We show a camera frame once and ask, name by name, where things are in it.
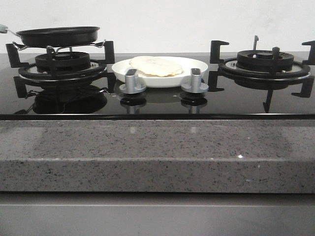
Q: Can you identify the fried egg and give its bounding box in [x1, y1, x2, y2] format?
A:
[129, 56, 183, 77]

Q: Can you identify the white round plate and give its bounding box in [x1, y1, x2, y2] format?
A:
[112, 56, 208, 88]

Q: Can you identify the black frying pan green handle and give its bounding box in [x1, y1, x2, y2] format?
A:
[0, 24, 100, 48]

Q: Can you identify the silver left stove knob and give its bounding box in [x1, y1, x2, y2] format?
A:
[119, 69, 146, 94]

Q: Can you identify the silver stove knob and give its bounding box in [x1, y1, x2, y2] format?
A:
[119, 69, 146, 94]
[181, 68, 209, 93]

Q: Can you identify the silver right stove knob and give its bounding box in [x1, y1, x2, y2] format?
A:
[181, 68, 209, 93]

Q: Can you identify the black glass gas hob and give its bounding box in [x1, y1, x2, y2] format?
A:
[0, 54, 315, 120]

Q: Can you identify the black right burner grate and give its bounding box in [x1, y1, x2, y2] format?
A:
[208, 36, 315, 112]

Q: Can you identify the black burner grate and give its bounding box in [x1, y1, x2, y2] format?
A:
[6, 40, 115, 98]
[208, 36, 315, 112]

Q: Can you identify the black left gas burner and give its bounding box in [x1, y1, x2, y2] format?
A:
[35, 52, 91, 72]

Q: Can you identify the black gas burner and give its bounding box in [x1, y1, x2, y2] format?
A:
[35, 52, 91, 72]
[236, 50, 294, 72]

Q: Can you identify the black right gas burner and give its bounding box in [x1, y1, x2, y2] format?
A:
[236, 50, 294, 72]

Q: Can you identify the black left burner grate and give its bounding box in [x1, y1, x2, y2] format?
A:
[6, 40, 115, 98]

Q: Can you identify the wire pan support ring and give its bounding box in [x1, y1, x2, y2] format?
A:
[11, 39, 107, 54]

